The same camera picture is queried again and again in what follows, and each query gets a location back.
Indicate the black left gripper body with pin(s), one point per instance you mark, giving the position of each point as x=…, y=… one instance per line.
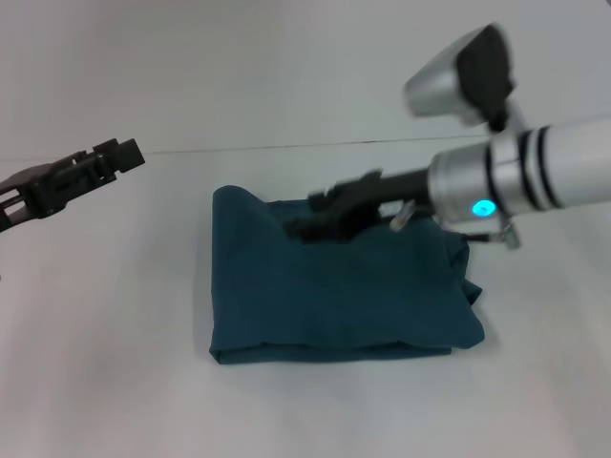
x=31, y=191

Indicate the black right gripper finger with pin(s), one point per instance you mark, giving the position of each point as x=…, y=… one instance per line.
x=320, y=229
x=341, y=191

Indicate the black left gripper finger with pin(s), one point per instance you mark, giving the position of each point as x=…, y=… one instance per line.
x=110, y=160

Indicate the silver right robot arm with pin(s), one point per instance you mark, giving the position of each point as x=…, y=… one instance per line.
x=525, y=162

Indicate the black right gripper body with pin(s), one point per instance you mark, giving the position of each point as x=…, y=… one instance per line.
x=382, y=195

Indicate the teal blue FREE! t-shirt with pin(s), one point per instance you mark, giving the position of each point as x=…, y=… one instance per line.
x=334, y=296

